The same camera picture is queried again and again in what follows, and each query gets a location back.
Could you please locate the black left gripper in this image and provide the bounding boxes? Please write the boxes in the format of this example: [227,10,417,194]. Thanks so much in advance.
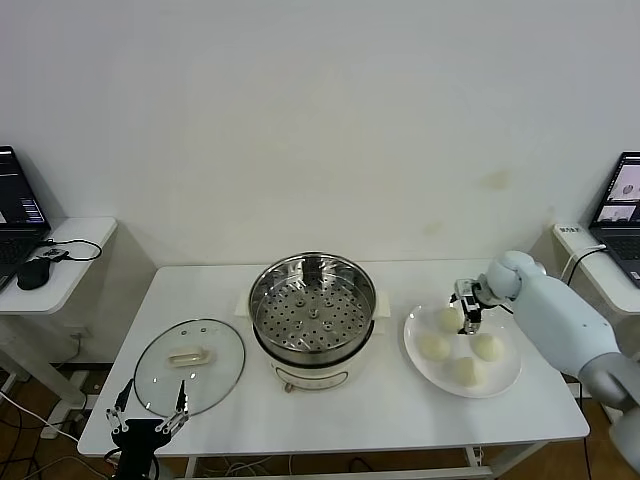
[104,378,191,480]

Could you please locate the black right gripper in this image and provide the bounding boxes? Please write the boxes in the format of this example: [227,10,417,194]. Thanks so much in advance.
[460,279,494,335]

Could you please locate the white steamed baozi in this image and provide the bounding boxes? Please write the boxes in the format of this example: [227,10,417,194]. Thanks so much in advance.
[435,307,464,332]
[417,333,451,362]
[452,356,489,389]
[470,333,505,362]

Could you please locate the round glass pot lid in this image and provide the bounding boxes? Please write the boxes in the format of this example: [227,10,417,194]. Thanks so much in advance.
[133,318,247,419]

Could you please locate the stainless steel steamer basket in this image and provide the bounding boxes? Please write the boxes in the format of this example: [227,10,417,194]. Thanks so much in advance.
[248,252,379,355]

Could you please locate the white round plate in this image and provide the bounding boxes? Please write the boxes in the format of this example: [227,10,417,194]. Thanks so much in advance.
[403,302,523,400]

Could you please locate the white side table with label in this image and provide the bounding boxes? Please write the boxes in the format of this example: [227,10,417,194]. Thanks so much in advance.
[552,222,640,315]

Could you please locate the white side table with mouse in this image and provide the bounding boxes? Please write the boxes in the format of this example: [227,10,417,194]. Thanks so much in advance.
[0,216,119,409]

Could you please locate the cream electric cooking pot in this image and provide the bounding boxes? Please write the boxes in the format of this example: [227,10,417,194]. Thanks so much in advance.
[234,289,392,396]

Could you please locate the black computer mouse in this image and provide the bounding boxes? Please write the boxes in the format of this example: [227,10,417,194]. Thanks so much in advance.
[16,258,53,291]

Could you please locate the black laptop dark screen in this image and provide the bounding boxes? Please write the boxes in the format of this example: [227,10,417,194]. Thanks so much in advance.
[0,145,53,294]

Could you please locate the white flat cable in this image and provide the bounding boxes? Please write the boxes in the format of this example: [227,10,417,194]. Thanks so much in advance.
[560,243,608,284]

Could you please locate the white cable bundle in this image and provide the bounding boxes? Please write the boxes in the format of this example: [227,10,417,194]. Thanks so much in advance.
[219,459,262,477]

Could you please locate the black cable with adapter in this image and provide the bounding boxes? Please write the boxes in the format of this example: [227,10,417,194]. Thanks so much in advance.
[568,248,604,282]

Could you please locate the black looped usb cable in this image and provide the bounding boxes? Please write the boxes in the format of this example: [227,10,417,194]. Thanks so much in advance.
[37,237,104,262]

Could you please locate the grey laptop camera views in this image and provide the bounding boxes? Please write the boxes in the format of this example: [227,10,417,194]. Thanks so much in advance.
[587,152,640,290]

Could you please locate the white main table frame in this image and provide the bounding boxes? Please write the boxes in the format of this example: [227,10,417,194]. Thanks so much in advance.
[184,452,501,480]

